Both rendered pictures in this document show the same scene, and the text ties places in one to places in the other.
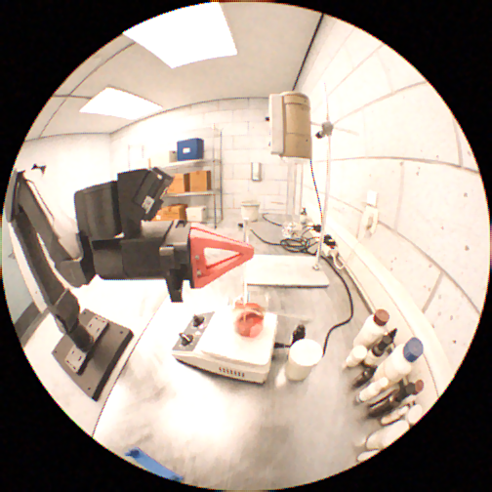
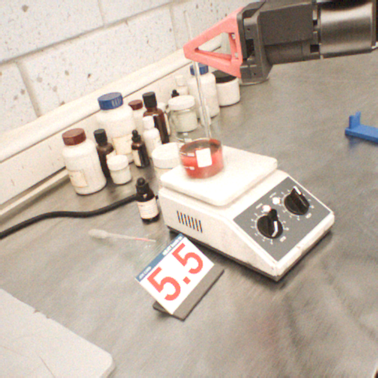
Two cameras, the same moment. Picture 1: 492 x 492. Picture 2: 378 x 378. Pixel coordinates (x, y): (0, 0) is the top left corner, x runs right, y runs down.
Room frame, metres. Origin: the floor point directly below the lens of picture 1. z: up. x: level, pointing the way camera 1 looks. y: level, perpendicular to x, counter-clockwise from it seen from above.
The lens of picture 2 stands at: (0.63, 0.28, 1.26)
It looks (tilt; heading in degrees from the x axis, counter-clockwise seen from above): 31 degrees down; 217
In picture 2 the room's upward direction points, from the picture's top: 12 degrees counter-clockwise
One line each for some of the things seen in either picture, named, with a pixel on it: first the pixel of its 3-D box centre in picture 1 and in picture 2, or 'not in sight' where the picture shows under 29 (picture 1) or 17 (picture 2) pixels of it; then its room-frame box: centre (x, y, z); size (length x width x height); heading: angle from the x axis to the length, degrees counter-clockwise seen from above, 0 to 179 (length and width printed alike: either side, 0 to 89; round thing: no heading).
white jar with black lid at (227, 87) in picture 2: not in sight; (224, 87); (-0.26, -0.22, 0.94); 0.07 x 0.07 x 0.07
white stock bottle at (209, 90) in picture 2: not in sight; (202, 90); (-0.18, -0.23, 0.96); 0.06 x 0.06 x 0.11
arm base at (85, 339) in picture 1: (78, 334); not in sight; (0.11, 0.40, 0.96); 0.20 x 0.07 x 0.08; 177
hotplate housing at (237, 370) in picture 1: (227, 343); (236, 203); (0.20, 0.04, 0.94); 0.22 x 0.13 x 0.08; 76
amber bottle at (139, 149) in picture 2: (366, 375); (138, 148); (0.08, -0.23, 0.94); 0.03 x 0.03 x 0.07
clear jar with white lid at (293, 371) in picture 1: (301, 361); (174, 172); (0.15, -0.10, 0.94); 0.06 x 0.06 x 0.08
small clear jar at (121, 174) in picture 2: (355, 356); (119, 169); (0.14, -0.23, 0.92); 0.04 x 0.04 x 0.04
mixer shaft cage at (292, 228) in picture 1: (294, 197); not in sight; (0.54, -0.15, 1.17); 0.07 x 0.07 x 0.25
